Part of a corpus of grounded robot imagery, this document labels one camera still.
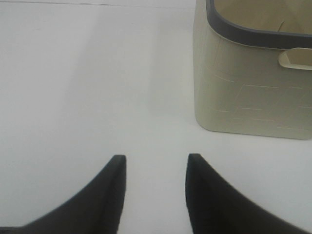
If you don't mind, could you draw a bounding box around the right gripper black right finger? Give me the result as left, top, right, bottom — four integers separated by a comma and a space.
186, 154, 305, 234

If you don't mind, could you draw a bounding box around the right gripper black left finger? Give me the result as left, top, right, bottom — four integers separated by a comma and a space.
0, 155, 126, 234

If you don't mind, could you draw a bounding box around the beige bin with grey rim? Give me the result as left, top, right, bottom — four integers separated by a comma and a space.
193, 0, 312, 139

